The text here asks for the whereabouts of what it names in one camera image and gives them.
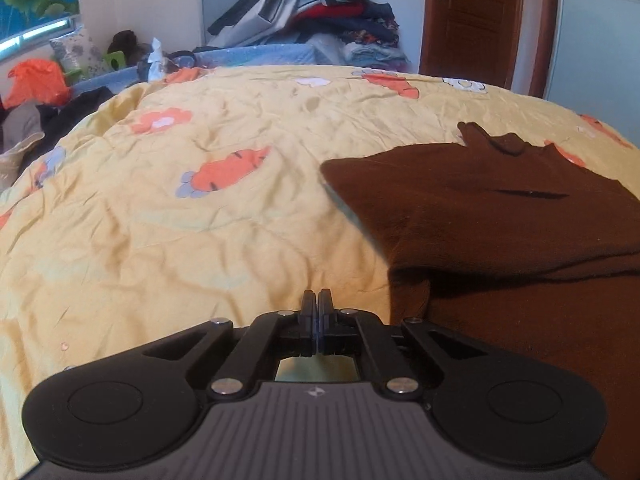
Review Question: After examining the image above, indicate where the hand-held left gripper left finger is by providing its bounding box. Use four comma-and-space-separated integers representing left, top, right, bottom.
141, 289, 319, 402

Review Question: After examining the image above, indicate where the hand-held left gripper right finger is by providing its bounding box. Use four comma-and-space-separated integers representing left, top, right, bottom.
318, 288, 494, 402

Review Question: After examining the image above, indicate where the brown knit garment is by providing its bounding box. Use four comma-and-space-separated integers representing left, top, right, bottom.
320, 121, 640, 480

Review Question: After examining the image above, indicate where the pile of mixed clothes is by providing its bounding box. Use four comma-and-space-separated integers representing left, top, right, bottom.
206, 0, 412, 68

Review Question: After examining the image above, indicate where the yellow carrot print blanket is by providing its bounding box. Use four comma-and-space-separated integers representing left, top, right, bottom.
0, 64, 640, 480

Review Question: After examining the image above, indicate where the blue bed sheet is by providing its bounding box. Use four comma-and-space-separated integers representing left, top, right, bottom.
70, 42, 326, 97

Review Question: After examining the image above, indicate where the white tissue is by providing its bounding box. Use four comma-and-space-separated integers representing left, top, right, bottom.
144, 37, 169, 82

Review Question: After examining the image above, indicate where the black garment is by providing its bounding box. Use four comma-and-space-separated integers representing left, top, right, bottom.
36, 86, 116, 152

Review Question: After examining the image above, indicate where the green plastic item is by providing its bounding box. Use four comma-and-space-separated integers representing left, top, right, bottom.
62, 50, 126, 84

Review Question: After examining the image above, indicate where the grey framed panel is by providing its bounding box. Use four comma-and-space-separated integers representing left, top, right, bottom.
197, 0, 267, 47

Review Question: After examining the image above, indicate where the dark plush toy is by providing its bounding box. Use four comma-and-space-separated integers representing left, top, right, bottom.
107, 30, 151, 67

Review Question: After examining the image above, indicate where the brown wooden door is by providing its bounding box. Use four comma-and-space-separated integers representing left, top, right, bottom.
419, 0, 526, 91

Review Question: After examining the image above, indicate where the grey garment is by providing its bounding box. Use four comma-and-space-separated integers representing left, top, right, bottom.
0, 102, 46, 155

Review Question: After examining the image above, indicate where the grey patterned pillow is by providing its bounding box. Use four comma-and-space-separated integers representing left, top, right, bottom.
49, 27, 114, 81

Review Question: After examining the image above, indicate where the orange plastic bag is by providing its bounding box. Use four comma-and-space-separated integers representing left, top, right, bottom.
6, 59, 72, 109

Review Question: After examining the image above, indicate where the white sliding wardrobe door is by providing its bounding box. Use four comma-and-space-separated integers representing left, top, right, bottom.
542, 0, 640, 150

